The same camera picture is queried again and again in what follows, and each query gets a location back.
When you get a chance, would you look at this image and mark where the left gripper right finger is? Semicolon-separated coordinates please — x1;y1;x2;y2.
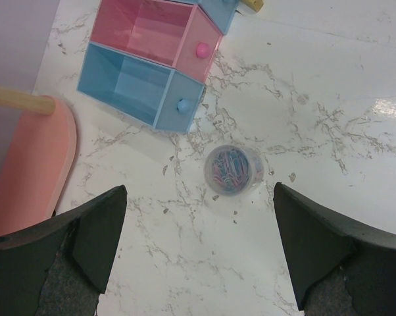
274;182;396;315

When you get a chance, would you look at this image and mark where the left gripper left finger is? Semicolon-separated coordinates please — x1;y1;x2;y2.
0;186;127;315

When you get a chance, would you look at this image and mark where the pastel four-compartment drawer organizer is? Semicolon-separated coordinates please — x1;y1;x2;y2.
78;0;238;133

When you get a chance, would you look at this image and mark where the pink three-tier shelf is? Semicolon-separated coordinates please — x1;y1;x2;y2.
0;86;77;236

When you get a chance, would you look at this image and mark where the clear paperclip jar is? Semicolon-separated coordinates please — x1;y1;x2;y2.
204;145;264;196

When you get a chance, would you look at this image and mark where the tan cork eraser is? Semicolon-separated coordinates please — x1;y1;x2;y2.
241;0;264;12

